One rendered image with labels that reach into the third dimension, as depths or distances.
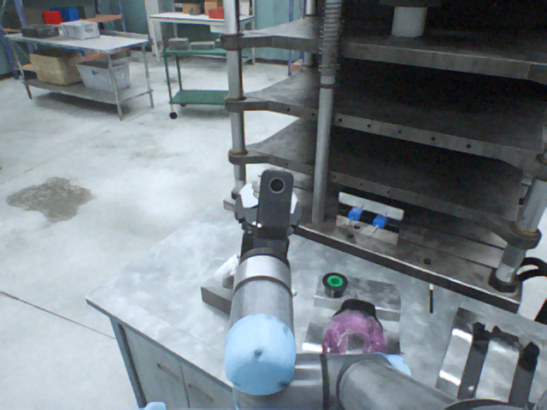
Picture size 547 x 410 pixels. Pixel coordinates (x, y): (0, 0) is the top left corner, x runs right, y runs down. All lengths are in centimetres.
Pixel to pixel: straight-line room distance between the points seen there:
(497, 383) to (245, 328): 88
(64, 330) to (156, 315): 129
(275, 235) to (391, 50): 104
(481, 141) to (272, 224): 103
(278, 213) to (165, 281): 101
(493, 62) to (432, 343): 87
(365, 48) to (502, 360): 104
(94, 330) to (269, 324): 216
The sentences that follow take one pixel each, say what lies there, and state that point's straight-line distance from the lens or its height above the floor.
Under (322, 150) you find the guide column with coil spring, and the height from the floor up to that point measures 114.
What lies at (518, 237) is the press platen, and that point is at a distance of 149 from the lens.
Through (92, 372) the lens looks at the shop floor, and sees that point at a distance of 236.
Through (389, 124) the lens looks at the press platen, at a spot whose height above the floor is 129.
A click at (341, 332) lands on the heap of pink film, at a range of 118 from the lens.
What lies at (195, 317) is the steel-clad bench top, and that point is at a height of 80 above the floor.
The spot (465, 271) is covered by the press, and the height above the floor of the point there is 79.
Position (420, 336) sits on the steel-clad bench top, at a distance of 136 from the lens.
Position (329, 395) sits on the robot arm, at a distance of 52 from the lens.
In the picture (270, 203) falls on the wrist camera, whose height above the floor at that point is 151.
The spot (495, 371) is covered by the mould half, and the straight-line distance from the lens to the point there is 122.
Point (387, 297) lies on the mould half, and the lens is 129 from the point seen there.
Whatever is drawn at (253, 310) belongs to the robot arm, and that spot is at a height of 147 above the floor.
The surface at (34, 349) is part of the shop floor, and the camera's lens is 260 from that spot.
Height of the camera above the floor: 180
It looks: 33 degrees down
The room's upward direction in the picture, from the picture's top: straight up
